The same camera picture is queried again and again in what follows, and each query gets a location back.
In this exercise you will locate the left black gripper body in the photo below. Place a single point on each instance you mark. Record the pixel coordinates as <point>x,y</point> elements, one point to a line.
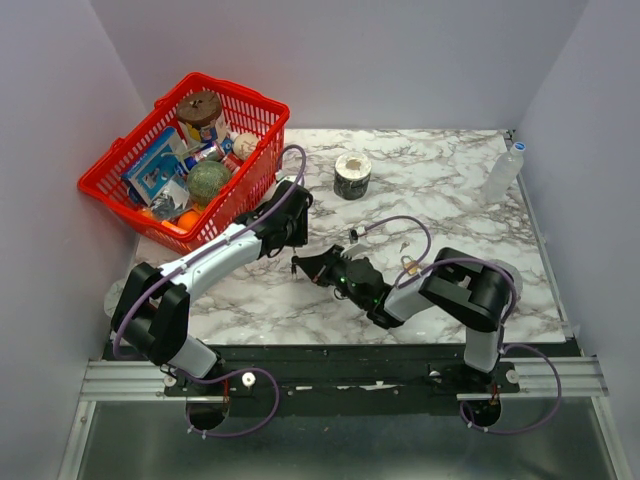
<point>298,230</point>

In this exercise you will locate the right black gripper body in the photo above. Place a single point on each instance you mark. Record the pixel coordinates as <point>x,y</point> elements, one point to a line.
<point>339,278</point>

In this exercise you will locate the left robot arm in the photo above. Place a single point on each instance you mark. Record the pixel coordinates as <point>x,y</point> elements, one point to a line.
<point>152,313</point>

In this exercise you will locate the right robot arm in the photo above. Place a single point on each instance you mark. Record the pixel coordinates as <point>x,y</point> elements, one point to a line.
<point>477,293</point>

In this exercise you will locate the brass padlock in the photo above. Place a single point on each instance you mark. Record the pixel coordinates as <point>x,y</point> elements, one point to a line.
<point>410,266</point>

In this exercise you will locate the black wrapped tissue roll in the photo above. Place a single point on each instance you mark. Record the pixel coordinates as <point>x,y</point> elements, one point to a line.
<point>352,172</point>

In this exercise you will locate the cream ball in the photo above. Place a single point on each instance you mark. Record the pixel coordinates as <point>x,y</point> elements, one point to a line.
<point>244,144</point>

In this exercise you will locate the green netted melon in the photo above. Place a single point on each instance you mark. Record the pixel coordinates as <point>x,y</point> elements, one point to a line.
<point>206,180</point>

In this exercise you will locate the orange fruit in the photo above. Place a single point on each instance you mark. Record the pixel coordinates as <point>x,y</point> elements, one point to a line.
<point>188,220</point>

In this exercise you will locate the red plastic basket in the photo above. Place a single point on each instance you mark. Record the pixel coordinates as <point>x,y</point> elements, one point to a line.
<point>256,128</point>

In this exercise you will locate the blue white box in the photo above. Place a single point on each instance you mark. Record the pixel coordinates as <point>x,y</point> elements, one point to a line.
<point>148,175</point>

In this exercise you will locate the brown round lid container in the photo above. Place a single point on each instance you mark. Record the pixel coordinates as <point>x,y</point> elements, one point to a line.
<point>199,109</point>

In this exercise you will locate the clear plastic water bottle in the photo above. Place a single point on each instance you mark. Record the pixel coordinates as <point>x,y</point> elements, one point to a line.
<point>503,173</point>

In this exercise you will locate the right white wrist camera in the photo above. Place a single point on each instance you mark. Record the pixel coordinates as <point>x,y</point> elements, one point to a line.
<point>356,244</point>

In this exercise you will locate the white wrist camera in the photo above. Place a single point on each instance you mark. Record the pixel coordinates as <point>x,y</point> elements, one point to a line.
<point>356,244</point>
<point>281,176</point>

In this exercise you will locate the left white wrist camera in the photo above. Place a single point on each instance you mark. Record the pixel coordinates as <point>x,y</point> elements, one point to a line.
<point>281,176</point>

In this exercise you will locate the aluminium frame rail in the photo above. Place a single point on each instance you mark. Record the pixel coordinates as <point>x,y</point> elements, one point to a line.
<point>126,382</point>

